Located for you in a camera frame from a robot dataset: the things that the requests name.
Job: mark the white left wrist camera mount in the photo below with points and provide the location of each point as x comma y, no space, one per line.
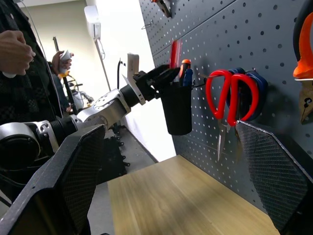
133,63

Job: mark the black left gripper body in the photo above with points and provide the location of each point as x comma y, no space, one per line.
146,85

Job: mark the silver background robot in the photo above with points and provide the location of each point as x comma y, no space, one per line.
82,98

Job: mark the black interlocking floor mat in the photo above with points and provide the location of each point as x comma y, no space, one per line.
115,156

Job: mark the person in black jacket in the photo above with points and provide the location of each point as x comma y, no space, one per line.
27,98

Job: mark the black plastic cup holder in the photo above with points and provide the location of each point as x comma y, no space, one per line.
176,110

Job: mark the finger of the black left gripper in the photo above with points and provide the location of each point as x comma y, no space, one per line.
160,69
168,77

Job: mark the white air conditioner pipe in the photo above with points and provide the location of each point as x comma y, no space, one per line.
101,56

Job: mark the person's right hand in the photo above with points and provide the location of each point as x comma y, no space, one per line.
14,52

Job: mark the black cup holder hook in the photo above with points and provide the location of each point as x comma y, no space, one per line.
198,84

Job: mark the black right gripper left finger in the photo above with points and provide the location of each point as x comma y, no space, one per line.
56,183

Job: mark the person's left hand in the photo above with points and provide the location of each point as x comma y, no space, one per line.
58,63

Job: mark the grey perforated metal pegboard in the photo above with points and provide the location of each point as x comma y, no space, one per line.
220,36

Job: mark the white wall air conditioner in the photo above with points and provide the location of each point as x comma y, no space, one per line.
93,22

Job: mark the black and yellow pole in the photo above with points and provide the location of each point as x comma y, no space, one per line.
66,88

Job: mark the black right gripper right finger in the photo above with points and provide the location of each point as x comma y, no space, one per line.
276,176

